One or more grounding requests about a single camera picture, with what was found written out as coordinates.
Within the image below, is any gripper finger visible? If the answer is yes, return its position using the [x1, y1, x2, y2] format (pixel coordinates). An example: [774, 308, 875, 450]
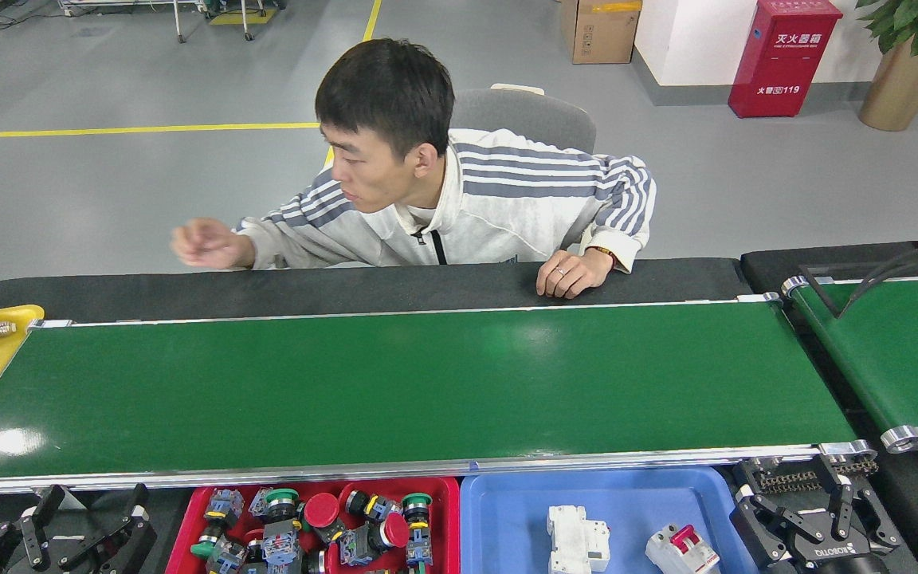
[728, 482, 814, 569]
[57, 482, 159, 574]
[0, 484, 65, 574]
[816, 454, 902, 556]

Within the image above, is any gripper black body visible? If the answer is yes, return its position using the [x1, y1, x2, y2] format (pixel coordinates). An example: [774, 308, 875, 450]
[778, 536, 894, 574]

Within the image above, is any white circuit breaker red switch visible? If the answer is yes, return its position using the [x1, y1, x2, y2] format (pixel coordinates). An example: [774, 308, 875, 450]
[645, 524, 721, 574]

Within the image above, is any short green conveyor belt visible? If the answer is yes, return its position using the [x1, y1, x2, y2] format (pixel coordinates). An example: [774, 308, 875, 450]
[782, 273, 918, 454]

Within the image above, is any blue plastic tray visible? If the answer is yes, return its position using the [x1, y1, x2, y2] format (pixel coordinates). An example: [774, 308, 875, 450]
[459, 466, 761, 574]

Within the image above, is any red plastic tray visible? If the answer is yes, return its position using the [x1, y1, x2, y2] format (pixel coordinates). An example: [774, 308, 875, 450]
[164, 477, 461, 574]

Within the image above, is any long green conveyor belt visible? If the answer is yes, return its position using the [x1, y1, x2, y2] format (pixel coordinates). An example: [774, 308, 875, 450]
[0, 293, 878, 503]

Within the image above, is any person's right hand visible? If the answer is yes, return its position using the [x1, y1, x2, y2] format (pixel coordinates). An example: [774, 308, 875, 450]
[171, 218, 257, 270]

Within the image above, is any person's left hand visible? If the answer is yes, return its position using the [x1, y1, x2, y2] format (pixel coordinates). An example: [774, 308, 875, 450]
[536, 249, 615, 300]

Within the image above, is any person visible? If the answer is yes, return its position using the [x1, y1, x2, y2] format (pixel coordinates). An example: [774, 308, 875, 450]
[171, 38, 657, 300]

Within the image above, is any potted plant gold pot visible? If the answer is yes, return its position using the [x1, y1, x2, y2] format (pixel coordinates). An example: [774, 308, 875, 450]
[857, 0, 918, 132]

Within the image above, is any red fire extinguisher box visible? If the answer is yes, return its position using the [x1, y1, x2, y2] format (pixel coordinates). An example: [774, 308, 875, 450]
[728, 0, 844, 119]

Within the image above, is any white stand on wheels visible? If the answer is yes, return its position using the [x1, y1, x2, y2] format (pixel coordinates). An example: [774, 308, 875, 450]
[57, 0, 284, 43]

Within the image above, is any brown cardboard box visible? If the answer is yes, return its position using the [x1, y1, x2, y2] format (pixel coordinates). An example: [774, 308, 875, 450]
[560, 0, 643, 65]

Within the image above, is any black drive chain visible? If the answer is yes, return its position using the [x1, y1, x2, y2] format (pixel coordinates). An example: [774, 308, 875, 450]
[746, 458, 881, 495]

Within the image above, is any black cable bundle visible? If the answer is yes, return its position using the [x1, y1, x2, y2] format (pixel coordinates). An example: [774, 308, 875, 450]
[840, 241, 918, 318]

